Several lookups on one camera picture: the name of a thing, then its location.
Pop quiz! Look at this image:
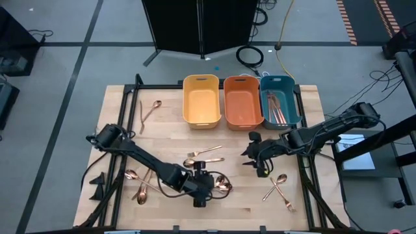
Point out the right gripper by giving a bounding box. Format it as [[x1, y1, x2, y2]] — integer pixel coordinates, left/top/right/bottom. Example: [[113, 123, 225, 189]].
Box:
[[241, 140, 281, 178]]

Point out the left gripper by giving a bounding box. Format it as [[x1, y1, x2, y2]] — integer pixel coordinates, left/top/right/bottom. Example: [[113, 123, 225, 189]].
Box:
[[180, 168, 220, 208]]

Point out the orange plastic bin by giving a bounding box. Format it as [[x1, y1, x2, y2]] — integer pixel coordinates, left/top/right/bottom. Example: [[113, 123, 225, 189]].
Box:
[[223, 75, 265, 131]]

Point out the teal plastic bin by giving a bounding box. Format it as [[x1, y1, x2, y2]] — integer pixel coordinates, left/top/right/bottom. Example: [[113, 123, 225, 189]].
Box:
[[259, 75, 303, 130]]

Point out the yellow plastic bin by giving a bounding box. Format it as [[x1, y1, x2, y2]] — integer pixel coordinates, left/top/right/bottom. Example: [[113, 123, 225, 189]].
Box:
[[182, 74, 222, 130]]

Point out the white paper sheet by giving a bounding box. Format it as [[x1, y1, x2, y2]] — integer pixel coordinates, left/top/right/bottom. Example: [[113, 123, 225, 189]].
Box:
[[335, 133, 376, 172]]

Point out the black triangular spare finger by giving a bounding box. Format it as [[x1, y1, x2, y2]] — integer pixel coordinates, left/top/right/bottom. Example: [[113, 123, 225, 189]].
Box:
[[89, 172, 107, 186], [88, 185, 105, 201]]

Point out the black diagonal metal beam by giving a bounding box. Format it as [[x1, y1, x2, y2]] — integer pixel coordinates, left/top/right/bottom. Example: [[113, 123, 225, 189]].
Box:
[[334, 114, 416, 165]]

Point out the dark grey side table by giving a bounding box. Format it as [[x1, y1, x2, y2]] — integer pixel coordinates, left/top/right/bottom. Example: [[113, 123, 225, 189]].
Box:
[[331, 129, 416, 206]]

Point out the black folding partition screen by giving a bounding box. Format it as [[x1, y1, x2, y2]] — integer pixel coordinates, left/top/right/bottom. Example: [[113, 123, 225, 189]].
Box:
[[141, 0, 259, 68]]

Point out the grey metal pole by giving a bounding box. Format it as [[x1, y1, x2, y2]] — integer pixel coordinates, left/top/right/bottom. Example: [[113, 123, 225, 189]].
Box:
[[394, 51, 416, 110]]

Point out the grey equipment box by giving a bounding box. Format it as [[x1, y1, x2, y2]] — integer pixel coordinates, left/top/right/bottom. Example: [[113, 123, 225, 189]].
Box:
[[0, 81, 20, 131]]

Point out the black cabinet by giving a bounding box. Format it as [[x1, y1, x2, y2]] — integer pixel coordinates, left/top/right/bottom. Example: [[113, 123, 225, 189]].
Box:
[[0, 6, 42, 77]]

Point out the coiled black cable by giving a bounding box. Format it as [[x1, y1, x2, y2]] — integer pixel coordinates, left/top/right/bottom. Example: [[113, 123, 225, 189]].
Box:
[[235, 45, 265, 69]]

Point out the black metal table frame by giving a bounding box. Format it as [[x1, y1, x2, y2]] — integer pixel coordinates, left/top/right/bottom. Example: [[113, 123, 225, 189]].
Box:
[[76, 73, 352, 234]]

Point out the yellow extension cable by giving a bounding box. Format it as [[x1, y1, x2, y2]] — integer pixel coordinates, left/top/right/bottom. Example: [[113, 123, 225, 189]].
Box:
[[274, 0, 296, 81]]

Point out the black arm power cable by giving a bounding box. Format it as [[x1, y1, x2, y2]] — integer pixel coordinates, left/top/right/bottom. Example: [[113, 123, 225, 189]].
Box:
[[80, 149, 110, 191]]

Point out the black floor cable loop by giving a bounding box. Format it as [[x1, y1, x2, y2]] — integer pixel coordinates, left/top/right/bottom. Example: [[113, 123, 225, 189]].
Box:
[[250, 0, 269, 27]]

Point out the black cable bundle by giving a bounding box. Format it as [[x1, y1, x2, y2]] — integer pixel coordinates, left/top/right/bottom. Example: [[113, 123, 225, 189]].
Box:
[[324, 63, 406, 118]]

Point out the thin black floor cable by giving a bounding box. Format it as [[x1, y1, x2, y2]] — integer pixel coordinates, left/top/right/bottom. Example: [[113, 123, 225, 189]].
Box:
[[28, 29, 55, 45]]

